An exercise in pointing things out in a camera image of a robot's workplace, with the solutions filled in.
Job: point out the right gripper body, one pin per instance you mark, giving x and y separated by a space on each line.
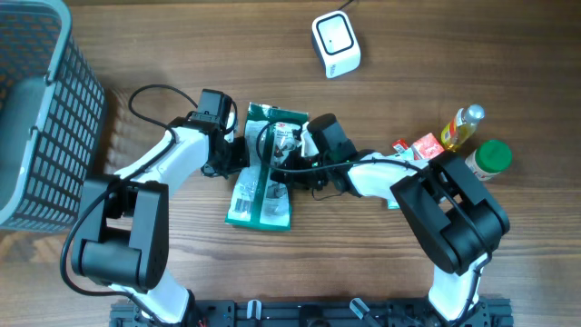
306 180

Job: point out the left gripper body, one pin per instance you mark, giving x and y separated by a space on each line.
235 157

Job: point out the green 3M product package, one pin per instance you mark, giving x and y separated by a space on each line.
257 201

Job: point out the red Kleenex tissue pack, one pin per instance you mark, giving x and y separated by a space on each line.
426 147

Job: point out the yellow liquid bottle silver cap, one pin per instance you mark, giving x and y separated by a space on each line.
464 123

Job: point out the green lid white jar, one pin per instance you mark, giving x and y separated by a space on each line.
491 158

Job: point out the teal mint candy packet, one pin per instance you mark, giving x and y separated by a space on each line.
409 156

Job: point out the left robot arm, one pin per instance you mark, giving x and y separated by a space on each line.
119 245

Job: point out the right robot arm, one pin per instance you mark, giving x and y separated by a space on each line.
456 221

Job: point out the white barcode scanner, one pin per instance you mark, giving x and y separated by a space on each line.
335 43

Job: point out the grey plastic mesh basket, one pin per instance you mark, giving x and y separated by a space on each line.
53 110

